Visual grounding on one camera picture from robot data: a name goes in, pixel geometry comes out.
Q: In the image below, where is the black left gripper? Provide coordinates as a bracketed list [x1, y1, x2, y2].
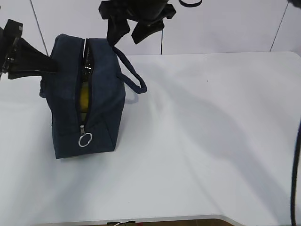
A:
[0, 19, 58, 80]

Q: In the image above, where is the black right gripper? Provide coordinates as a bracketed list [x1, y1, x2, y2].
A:
[99, 0, 176, 46]

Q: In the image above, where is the dark blue lunch bag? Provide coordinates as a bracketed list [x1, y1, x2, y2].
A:
[40, 34, 147, 159]

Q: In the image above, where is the yellow lemon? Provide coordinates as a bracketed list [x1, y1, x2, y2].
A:
[79, 82, 89, 113]

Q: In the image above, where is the silver zipper pull ring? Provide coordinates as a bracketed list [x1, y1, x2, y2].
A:
[78, 124, 93, 148]

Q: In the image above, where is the green cucumber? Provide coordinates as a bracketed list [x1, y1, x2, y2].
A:
[82, 39, 93, 82]

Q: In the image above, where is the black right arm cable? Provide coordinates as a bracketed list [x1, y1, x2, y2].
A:
[289, 117, 301, 226]

